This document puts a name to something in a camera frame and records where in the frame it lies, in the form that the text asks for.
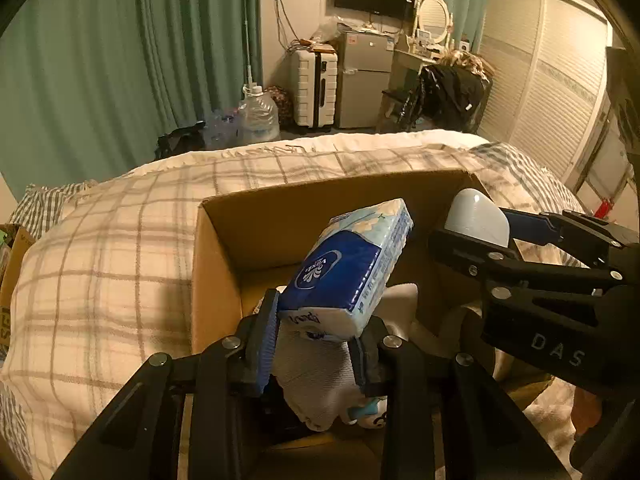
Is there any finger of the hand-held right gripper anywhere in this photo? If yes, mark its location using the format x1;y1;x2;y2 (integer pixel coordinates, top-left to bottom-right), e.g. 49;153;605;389
429;229;624;295
500;207;640;264

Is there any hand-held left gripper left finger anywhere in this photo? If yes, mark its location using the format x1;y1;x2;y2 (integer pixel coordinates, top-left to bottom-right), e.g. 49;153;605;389
50;287;282;480

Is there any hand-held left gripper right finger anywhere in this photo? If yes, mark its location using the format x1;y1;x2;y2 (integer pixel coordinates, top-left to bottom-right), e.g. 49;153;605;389
349;319;572;480

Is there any white sock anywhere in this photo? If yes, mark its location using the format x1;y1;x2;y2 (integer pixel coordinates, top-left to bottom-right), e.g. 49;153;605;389
272;282;420;432

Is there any small white toy figure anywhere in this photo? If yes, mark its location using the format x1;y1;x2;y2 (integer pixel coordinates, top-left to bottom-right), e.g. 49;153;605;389
344;394;389;429

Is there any large cardboard box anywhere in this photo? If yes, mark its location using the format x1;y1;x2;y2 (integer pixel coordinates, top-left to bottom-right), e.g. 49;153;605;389
190;169;557;480

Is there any blue tissue pack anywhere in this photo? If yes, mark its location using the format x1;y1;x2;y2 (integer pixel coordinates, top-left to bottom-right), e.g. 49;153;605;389
276;198;415;340

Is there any person's right hand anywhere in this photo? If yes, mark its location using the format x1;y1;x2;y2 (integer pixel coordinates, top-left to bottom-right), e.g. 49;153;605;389
571;386;604;442

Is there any white louvred wardrobe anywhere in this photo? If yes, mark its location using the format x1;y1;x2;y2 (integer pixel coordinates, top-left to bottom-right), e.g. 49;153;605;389
477;0;613;181

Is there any black jacket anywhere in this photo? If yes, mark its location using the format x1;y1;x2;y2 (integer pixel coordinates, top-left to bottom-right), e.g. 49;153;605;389
400;64;493;131

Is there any beige plaid blanket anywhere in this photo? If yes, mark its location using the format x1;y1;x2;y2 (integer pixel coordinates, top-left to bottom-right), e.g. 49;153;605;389
0;129;588;480

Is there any dressing table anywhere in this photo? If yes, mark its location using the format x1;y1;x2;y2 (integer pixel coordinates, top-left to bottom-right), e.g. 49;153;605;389
392;47;441;78

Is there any bag of plastic bottles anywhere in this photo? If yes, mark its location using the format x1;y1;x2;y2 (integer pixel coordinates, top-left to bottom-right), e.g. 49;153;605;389
202;107;243;150

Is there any black bag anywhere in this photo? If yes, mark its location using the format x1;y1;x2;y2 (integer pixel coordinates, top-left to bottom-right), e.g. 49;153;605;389
154;121;207;162

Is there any grey small fridge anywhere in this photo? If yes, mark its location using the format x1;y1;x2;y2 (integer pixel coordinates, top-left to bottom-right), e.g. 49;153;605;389
336;30;394;129

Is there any large water jug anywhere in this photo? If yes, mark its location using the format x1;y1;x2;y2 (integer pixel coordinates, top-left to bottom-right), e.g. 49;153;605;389
236;85;281;143

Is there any white oval mirror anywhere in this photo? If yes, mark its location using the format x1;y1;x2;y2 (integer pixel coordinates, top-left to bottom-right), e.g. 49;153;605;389
414;0;455;45

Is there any brown patterned bag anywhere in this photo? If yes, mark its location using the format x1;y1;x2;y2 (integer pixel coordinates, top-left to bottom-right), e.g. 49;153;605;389
263;86;295;128

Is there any white suitcase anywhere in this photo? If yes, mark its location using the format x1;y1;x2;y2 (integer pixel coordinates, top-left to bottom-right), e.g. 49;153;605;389
292;46;338;128

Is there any small cardboard box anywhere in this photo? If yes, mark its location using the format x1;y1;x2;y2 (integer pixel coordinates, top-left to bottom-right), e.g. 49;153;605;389
0;224;37;358

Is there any checkered bed sheet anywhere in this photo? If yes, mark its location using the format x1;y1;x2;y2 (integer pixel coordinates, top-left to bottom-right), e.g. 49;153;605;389
9;182;98;226

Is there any wide green curtain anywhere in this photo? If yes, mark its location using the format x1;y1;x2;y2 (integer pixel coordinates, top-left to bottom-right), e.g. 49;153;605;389
0;0;263;188

